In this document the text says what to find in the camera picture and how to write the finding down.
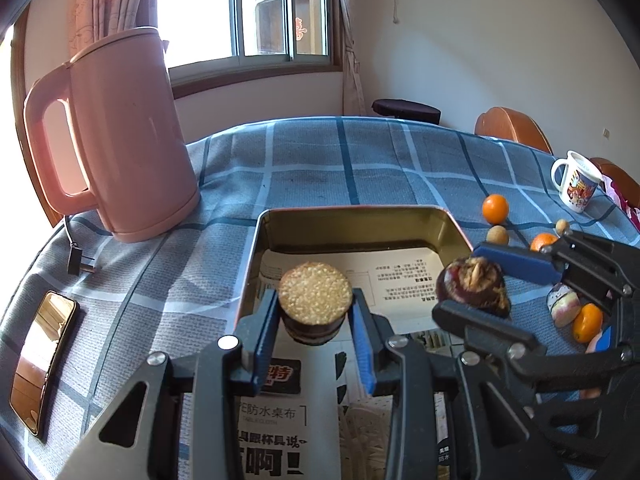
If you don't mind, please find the pink cloth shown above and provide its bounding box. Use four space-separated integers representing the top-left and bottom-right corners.
600 175 640 231

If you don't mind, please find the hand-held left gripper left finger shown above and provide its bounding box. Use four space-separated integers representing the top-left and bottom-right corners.
60 288 281 480

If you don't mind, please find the black power plug with cable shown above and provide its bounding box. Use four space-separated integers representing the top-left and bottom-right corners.
62 215 97 277

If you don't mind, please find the dark round stool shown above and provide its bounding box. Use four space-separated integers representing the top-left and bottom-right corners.
371 98 442 126

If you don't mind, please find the printed paper leaflet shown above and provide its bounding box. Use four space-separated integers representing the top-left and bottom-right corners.
257 247 451 351

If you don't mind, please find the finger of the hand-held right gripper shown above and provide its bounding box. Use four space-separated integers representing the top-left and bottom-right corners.
472 230 640 317
431 301 640 394

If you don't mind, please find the small oblong orange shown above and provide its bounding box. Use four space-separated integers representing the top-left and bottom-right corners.
572 303 604 344

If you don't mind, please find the blue plaid tablecloth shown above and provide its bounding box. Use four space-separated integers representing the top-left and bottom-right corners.
0 116 640 480

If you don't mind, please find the sliding glass window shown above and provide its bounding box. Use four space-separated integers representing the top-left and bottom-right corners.
155 0 346 101

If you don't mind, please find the white cartoon print cup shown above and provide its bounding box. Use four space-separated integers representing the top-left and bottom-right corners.
551 150 606 215

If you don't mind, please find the round seeded brown cake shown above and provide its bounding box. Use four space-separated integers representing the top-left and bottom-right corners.
278 261 353 347

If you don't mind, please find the pink electric kettle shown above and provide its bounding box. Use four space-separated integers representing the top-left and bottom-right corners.
23 26 202 244

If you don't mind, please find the beige tied curtain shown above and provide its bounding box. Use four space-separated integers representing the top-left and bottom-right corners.
332 0 368 117

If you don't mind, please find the wrapped candy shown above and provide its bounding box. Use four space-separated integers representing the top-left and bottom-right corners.
546 283 582 328

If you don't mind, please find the printed packaging paper sheet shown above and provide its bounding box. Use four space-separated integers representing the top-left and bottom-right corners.
180 350 456 480

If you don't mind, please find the rectangular metal tin box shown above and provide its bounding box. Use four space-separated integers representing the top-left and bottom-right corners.
231 205 476 361

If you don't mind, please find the black smartphone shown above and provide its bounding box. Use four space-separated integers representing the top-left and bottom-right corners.
9 290 81 437

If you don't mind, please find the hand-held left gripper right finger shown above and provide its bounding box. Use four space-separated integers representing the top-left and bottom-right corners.
349 287 571 480

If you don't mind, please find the dark purple water chestnut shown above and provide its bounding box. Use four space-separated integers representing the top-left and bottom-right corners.
435 256 512 318

